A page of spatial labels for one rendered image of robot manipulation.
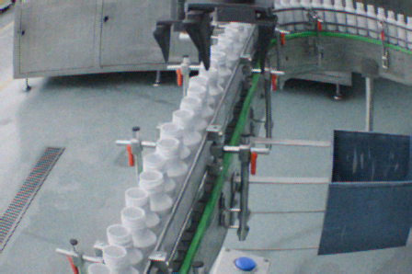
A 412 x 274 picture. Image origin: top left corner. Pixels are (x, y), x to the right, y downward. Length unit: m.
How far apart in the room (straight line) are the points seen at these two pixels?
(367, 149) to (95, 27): 3.21
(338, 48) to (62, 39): 2.72
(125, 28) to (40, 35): 0.84
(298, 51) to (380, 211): 1.12
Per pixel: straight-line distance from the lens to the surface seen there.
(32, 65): 5.03
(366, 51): 2.66
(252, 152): 1.33
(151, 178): 1.08
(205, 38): 0.81
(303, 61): 2.53
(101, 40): 4.71
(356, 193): 1.50
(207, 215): 1.28
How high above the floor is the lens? 1.65
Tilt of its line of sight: 24 degrees down
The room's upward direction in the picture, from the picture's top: 2 degrees counter-clockwise
